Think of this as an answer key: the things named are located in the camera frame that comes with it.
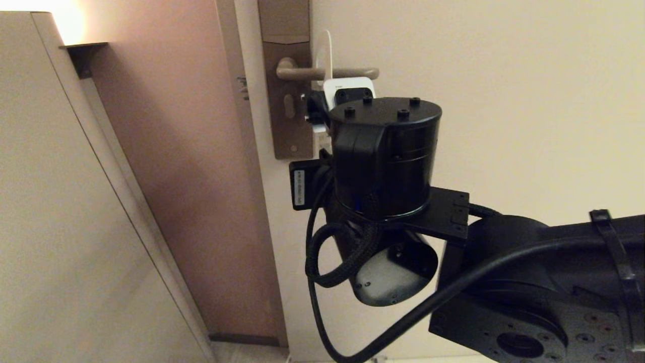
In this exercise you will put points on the dark baseboard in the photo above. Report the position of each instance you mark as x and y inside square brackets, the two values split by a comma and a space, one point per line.
[247, 339]

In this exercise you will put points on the beige door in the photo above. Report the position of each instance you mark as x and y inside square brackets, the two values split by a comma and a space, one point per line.
[504, 101]

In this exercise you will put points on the beige cabinet panel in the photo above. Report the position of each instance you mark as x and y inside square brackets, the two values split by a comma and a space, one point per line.
[60, 201]

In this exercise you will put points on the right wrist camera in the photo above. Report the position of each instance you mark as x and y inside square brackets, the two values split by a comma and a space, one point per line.
[336, 85]

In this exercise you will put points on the bronze door lock plate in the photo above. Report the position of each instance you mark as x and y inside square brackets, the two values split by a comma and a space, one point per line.
[282, 116]

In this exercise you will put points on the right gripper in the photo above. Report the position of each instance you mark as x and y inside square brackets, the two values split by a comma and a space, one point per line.
[316, 108]

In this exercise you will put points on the white door hanger sign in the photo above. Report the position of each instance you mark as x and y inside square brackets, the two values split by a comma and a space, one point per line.
[328, 50]

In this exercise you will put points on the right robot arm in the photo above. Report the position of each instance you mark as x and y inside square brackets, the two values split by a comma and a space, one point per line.
[388, 151]

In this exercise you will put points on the dark wall lamp bracket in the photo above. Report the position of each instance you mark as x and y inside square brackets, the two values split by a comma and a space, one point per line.
[85, 55]

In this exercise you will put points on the door latch plate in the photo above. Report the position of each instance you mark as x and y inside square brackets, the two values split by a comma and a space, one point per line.
[243, 88]

